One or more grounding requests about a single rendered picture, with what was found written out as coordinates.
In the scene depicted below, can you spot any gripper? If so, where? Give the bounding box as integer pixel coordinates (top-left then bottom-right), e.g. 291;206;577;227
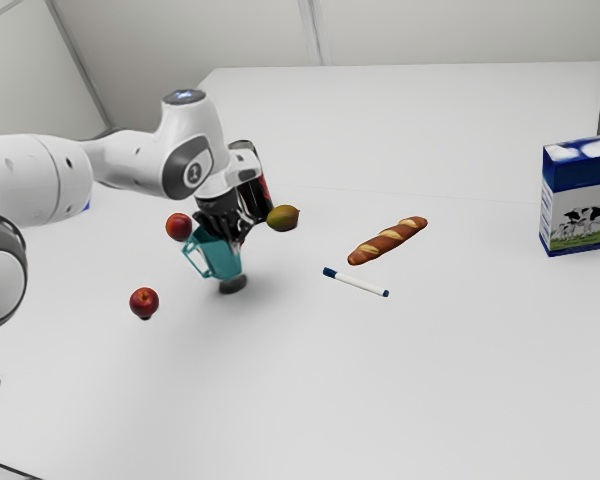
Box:
192;187;255;253

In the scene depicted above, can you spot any teal faceted mug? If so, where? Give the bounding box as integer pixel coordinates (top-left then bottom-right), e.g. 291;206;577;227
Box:
181;225;245;282

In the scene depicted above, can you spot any red peach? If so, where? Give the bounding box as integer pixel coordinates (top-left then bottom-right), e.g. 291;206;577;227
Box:
165;212;194;243

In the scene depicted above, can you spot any dark can with red print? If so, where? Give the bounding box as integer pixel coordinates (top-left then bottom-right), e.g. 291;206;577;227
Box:
228;139;277;224

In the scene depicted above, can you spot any green-red mango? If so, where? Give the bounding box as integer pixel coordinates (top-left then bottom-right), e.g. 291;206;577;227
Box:
266;204;301;233

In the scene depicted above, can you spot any red apple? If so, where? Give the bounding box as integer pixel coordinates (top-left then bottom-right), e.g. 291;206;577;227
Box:
128;286;161;320

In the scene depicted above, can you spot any white marker with blue caps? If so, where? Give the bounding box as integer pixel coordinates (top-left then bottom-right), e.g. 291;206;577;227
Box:
322;266;391;299

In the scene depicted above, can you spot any brown baguette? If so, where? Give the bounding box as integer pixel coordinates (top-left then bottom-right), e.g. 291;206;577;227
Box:
346;215;430;267

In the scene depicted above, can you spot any blue-white milk carton with cow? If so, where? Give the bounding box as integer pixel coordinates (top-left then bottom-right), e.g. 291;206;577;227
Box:
538;132;600;259

